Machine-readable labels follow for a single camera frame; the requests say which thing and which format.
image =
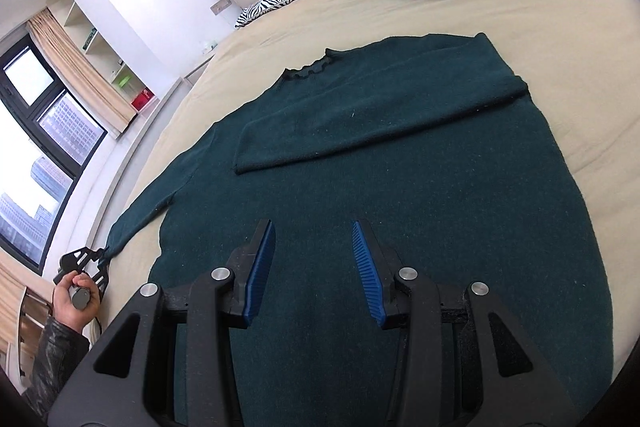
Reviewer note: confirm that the white wall shelf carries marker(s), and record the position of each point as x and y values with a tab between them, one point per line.
107	52

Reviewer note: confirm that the black framed window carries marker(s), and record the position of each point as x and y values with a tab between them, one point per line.
47	142

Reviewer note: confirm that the person's left forearm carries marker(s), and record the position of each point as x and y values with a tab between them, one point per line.
52	367

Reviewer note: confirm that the red box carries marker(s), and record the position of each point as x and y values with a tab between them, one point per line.
142	101

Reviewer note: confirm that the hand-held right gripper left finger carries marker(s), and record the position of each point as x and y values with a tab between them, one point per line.
260	277

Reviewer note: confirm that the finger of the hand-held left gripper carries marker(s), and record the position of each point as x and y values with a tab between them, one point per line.
104	279
77	255

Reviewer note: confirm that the beige bed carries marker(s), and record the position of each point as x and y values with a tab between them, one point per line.
575	57

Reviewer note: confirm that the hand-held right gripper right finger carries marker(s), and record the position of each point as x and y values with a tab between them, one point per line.
367	277

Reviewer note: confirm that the beige striped curtain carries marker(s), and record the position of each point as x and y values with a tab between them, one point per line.
11	287
85	72

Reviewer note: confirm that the dark green sweater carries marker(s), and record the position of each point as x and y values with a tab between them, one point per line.
400	167

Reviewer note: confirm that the wall switch plate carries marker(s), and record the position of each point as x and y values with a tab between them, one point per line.
221	6

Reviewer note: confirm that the person's left hand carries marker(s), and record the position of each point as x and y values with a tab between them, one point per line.
65	307

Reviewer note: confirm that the green container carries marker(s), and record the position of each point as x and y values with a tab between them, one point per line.
121	81

